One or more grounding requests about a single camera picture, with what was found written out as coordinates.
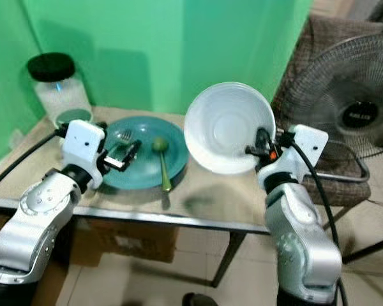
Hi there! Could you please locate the white bowl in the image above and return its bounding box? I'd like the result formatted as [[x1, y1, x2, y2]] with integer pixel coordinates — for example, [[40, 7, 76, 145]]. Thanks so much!
[[183, 81, 277, 176]]

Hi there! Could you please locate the teal plate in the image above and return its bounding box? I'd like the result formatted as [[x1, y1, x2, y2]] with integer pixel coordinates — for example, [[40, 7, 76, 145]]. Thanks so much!
[[98, 115, 188, 191]]

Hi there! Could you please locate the green spoon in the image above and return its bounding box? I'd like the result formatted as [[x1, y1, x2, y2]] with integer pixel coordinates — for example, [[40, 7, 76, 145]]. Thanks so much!
[[151, 136, 174, 193]]

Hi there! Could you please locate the small teal cup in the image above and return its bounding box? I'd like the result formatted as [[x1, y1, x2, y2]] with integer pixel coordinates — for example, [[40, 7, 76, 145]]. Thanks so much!
[[56, 108, 93, 129]]

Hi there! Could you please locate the brown cardboard box with label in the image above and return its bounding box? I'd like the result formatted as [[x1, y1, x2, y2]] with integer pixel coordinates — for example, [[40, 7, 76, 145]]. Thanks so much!
[[70, 220, 170, 265]]

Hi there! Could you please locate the glass jar with black lid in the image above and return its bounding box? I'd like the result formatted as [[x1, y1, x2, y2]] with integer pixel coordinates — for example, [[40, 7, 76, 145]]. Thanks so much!
[[26, 52, 93, 123]]

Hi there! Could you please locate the black electric fan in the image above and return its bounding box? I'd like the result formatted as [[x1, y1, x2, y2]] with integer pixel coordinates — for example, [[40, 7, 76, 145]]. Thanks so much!
[[280, 33, 383, 187]]

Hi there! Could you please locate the plain brown cardboard box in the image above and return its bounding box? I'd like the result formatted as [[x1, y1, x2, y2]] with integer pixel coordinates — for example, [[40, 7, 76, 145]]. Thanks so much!
[[48, 220, 85, 306]]

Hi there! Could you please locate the brown wicker chair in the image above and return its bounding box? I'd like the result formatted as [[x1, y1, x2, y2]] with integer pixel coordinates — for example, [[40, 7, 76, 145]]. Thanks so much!
[[271, 13, 383, 208]]

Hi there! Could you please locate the black robot foot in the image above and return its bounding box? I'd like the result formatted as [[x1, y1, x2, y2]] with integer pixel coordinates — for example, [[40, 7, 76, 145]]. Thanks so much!
[[181, 293, 219, 306]]

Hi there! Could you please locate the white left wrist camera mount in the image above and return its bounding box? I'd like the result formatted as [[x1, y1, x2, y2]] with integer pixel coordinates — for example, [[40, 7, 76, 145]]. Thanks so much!
[[61, 120, 107, 190]]

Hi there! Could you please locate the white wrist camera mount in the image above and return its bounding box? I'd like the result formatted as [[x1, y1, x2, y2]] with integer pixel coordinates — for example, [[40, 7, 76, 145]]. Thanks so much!
[[257, 125, 329, 187], [61, 120, 107, 190]]

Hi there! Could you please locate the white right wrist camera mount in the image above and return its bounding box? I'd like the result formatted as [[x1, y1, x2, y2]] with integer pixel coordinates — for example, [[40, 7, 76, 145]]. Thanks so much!
[[257, 125, 329, 187]]

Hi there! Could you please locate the metal frame table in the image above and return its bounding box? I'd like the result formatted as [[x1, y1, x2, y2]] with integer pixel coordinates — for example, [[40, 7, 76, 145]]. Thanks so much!
[[0, 107, 289, 291]]

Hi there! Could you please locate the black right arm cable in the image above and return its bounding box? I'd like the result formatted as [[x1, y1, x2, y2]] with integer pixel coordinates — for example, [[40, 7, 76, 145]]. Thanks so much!
[[289, 140, 348, 306]]

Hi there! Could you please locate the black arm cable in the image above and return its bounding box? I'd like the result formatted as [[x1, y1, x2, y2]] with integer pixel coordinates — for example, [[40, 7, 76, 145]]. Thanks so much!
[[0, 130, 66, 196], [289, 140, 348, 306]]

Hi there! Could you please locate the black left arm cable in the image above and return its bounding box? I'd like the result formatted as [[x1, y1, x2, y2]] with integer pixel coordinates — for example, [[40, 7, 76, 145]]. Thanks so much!
[[0, 130, 66, 196]]

